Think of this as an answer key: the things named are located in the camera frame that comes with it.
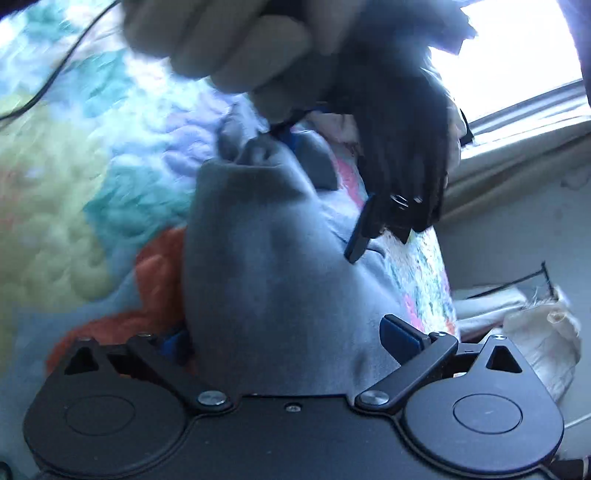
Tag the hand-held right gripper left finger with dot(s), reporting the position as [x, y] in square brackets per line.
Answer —
[159, 357]

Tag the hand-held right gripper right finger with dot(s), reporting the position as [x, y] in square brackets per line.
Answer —
[401, 339]

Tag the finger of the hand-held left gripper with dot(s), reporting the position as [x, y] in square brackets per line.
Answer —
[288, 133]
[360, 235]

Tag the grey sweatshirt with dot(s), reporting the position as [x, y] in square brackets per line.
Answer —
[258, 254]

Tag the person's left hand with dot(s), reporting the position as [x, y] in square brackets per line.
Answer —
[221, 46]

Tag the window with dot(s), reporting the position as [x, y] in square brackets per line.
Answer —
[508, 60]

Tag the cream cloth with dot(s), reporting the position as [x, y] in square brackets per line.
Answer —
[540, 341]

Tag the floral quilt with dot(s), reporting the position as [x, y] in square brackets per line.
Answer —
[69, 184]

